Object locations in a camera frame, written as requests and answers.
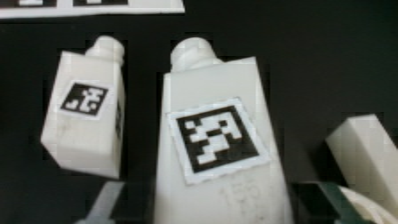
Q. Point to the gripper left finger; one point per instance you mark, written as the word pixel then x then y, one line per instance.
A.
pixel 98 216

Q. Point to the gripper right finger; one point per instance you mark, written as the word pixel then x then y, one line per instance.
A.
pixel 324 207

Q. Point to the white stool leg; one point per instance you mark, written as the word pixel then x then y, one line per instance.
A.
pixel 84 123
pixel 221 184

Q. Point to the white round stool seat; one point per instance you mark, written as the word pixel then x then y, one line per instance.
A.
pixel 372 211

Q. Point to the white right fence bar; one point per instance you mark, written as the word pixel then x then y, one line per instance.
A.
pixel 367 157

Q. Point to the white marker sheet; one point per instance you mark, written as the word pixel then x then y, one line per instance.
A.
pixel 68 8

